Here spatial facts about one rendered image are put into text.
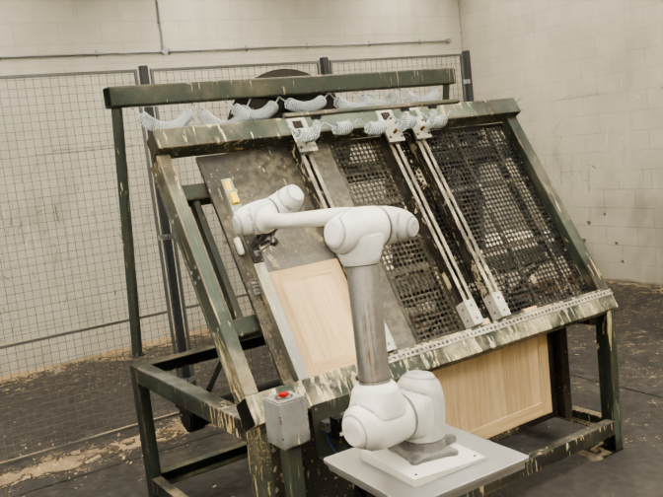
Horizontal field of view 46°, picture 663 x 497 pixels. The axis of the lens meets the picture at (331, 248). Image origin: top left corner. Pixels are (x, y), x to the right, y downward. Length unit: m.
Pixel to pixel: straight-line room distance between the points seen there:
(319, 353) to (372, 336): 0.89
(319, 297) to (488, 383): 1.14
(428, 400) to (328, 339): 0.87
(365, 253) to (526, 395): 2.14
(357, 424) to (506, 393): 1.90
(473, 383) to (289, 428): 1.41
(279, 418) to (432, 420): 0.58
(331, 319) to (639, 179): 5.73
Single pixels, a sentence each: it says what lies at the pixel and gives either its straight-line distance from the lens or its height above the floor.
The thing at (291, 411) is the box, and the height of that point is 0.89.
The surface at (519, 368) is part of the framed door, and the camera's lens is 4.30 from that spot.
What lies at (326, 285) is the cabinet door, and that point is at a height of 1.21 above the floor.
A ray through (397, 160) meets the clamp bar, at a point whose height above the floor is 1.70.
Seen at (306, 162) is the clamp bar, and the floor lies 1.75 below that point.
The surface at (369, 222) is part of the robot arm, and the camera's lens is 2.42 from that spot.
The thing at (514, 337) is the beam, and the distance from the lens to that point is 3.88.
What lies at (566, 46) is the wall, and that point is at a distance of 9.22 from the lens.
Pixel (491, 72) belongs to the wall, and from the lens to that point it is 10.04.
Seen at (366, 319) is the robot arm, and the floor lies 1.28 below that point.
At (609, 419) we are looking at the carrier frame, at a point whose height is 0.18.
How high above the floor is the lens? 1.83
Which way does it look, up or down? 8 degrees down
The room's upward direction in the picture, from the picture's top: 6 degrees counter-clockwise
